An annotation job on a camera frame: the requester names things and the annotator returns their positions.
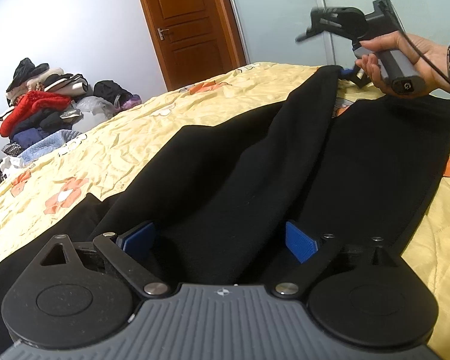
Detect frosted glass sliding wardrobe door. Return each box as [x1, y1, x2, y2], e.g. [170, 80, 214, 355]
[232, 0, 450, 97]

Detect brown wooden door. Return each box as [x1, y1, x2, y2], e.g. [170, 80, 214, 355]
[140, 0, 245, 90]

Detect person's right hand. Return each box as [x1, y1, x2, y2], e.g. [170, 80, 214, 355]
[355, 32, 450, 98]

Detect black pants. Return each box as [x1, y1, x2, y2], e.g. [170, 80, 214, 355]
[0, 67, 450, 359]

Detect pile of mixed clothes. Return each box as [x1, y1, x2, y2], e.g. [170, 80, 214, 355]
[0, 58, 142, 184]

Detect yellow floral bed quilt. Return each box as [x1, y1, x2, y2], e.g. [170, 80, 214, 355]
[0, 63, 450, 359]

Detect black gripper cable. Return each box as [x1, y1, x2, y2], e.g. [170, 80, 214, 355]
[382, 0, 450, 95]

